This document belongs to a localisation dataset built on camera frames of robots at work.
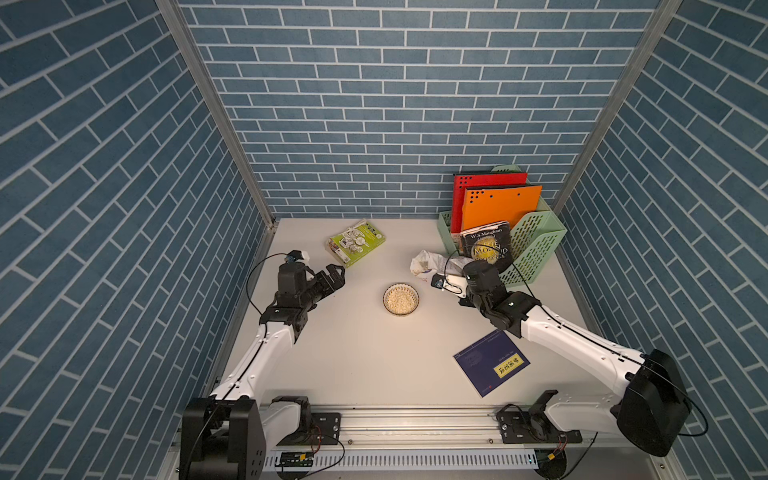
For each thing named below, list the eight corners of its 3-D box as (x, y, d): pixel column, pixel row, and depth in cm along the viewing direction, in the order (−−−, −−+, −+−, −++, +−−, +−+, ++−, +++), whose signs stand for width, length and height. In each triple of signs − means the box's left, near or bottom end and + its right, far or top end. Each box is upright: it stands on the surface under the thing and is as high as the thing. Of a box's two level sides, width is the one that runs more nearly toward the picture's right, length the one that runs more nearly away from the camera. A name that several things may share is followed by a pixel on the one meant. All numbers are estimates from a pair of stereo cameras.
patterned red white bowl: (382, 314, 94) (381, 309, 92) (383, 287, 100) (383, 282, 98) (419, 314, 94) (420, 310, 92) (418, 287, 100) (418, 282, 98)
